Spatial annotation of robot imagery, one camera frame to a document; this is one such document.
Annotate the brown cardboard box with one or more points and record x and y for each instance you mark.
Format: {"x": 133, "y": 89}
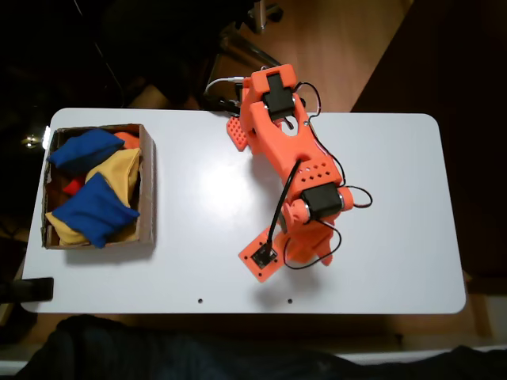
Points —
{"x": 147, "y": 190}

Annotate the yellow bean bag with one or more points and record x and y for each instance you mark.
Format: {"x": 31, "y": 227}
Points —
{"x": 65, "y": 233}
{"x": 119, "y": 166}

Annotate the large blue bean bag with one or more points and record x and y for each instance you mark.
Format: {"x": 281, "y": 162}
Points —
{"x": 95, "y": 213}

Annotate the red bean bag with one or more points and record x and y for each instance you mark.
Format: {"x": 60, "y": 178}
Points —
{"x": 73, "y": 186}

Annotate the small blue bean bag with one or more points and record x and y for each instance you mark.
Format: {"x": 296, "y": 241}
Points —
{"x": 79, "y": 150}

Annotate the person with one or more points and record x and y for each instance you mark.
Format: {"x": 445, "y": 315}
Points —
{"x": 158, "y": 352}

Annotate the metal office chair base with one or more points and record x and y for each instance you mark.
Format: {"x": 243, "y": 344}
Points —
{"x": 245, "y": 43}

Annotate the black table clamp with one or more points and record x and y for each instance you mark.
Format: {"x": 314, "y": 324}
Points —
{"x": 31, "y": 289}

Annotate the small shiny metal object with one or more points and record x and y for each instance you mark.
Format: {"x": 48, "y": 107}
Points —
{"x": 29, "y": 140}

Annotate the orange camera mount with camera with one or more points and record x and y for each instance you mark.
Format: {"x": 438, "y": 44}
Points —
{"x": 261, "y": 259}

